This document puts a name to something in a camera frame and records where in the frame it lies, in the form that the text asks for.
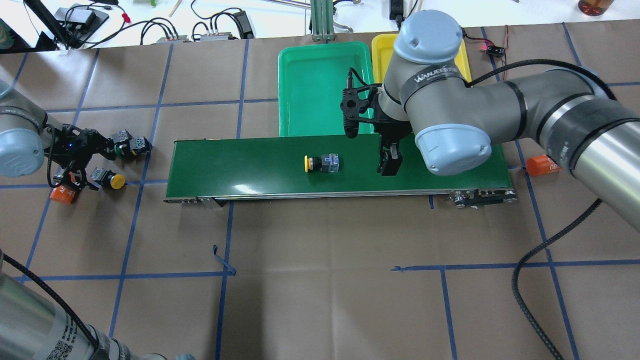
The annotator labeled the aluminium frame post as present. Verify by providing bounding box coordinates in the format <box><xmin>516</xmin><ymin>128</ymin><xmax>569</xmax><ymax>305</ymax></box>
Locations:
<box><xmin>310</xmin><ymin>0</ymin><xmax>335</xmax><ymax>43</ymax></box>

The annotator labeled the green conveyor belt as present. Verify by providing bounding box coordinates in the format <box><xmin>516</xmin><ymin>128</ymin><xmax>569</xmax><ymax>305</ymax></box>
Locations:
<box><xmin>164</xmin><ymin>134</ymin><xmax>518</xmax><ymax>207</ymax></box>

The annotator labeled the green plastic tray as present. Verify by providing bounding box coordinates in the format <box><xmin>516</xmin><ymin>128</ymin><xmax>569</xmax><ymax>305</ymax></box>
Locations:
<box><xmin>278</xmin><ymin>41</ymin><xmax>374</xmax><ymax>137</ymax></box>

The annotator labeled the orange 4680 cylinder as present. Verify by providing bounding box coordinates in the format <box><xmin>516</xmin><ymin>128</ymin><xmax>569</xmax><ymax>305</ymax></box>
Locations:
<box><xmin>525</xmin><ymin>154</ymin><xmax>562</xmax><ymax>177</ymax></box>
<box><xmin>49</xmin><ymin>185</ymin><xmax>78</xmax><ymax>205</ymax></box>

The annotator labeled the black power adapter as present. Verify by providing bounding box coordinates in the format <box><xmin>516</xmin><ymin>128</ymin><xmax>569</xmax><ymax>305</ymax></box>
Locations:
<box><xmin>231</xmin><ymin>10</ymin><xmax>255</xmax><ymax>39</ymax></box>

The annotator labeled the green push button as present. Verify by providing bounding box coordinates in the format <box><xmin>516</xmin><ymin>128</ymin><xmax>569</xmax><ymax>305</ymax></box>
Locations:
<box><xmin>114</xmin><ymin>136</ymin><xmax>152</xmax><ymax>159</ymax></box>
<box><xmin>110</xmin><ymin>129</ymin><xmax>133</xmax><ymax>148</ymax></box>

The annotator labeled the amber glass bottle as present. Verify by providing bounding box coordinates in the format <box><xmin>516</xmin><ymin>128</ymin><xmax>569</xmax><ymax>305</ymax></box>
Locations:
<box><xmin>577</xmin><ymin>0</ymin><xmax>615</xmax><ymax>17</ymax></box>

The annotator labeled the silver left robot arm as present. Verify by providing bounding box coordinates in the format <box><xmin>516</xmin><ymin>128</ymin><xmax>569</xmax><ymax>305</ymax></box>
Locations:
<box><xmin>1</xmin><ymin>82</ymin><xmax>163</xmax><ymax>360</ymax></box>

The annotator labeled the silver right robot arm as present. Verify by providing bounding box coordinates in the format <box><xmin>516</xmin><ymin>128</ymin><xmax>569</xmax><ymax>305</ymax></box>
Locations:
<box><xmin>340</xmin><ymin>10</ymin><xmax>640</xmax><ymax>229</ymax></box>

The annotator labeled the yellow plastic tray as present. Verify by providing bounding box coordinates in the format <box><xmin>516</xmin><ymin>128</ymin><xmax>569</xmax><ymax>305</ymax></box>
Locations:
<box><xmin>371</xmin><ymin>33</ymin><xmax>472</xmax><ymax>84</ymax></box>

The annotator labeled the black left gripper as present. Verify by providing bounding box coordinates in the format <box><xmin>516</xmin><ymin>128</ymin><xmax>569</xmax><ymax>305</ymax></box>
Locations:
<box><xmin>50</xmin><ymin>126</ymin><xmax>117</xmax><ymax>192</ymax></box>

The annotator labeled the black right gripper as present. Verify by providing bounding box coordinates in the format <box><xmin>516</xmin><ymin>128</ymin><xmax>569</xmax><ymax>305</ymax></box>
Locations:
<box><xmin>340</xmin><ymin>85</ymin><xmax>413</xmax><ymax>177</ymax></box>

